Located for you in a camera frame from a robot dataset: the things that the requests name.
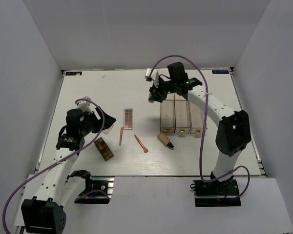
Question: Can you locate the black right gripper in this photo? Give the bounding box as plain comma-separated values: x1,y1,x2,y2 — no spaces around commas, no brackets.
149,77,177,103

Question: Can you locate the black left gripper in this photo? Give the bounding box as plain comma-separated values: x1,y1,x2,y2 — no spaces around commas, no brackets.
80,106,116,136

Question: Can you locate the long clear eyeshadow palette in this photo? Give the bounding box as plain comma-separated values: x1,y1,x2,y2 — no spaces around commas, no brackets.
123,108,133,130

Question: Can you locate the square foundation bottle black pump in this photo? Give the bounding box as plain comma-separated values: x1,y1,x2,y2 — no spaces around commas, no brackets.
157,133,174,149

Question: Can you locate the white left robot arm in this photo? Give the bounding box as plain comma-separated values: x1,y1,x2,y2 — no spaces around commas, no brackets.
21,105,116,234

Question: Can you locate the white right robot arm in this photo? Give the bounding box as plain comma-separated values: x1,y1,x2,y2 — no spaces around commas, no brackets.
146,62,251,195

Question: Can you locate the round pink makeup brush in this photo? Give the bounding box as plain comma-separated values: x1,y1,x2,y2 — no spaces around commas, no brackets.
134,135,148,153

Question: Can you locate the glitter eyeshadow palette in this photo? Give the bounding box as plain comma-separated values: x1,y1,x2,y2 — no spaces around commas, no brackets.
102,124,114,135

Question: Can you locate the clear three-compartment organizer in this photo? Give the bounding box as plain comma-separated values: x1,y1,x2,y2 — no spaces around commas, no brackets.
160,94,204,136

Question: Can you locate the black-cased brown eyeshadow palette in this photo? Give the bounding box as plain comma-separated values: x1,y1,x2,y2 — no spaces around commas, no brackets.
94,137,114,161

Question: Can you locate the blue right corner label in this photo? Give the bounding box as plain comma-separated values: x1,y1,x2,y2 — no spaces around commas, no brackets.
212,70,229,75

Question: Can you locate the blue corner label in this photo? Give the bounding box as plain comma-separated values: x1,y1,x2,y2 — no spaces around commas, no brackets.
212,70,229,75
65,71,82,76

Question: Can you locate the blue left corner label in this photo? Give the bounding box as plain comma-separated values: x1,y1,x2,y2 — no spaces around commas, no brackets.
65,71,82,76

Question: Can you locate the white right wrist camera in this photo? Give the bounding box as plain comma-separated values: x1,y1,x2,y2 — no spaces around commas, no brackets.
145,68,159,88

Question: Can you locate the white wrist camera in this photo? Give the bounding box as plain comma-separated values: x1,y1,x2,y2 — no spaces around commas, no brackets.
75,97,92,112
145,68,159,88

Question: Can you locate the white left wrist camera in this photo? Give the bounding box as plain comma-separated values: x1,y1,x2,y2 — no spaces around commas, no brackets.
75,97,92,112

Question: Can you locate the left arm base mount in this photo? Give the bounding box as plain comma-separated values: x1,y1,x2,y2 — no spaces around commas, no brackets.
67,170,114,204

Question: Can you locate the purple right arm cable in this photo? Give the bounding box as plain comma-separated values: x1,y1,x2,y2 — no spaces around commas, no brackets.
150,55,249,198

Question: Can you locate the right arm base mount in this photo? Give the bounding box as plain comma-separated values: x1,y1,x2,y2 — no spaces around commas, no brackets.
190,179,241,207

